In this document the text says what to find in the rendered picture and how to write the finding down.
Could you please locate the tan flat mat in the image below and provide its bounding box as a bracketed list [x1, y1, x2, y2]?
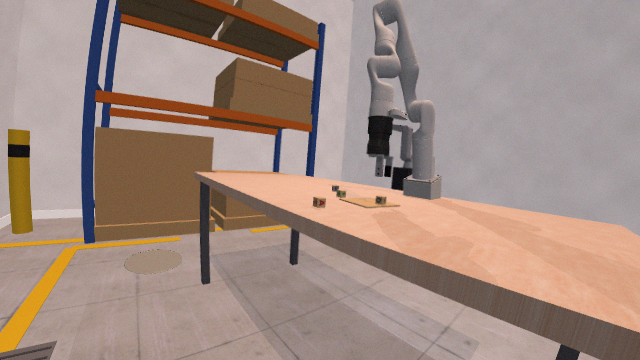
[339, 198, 400, 208]

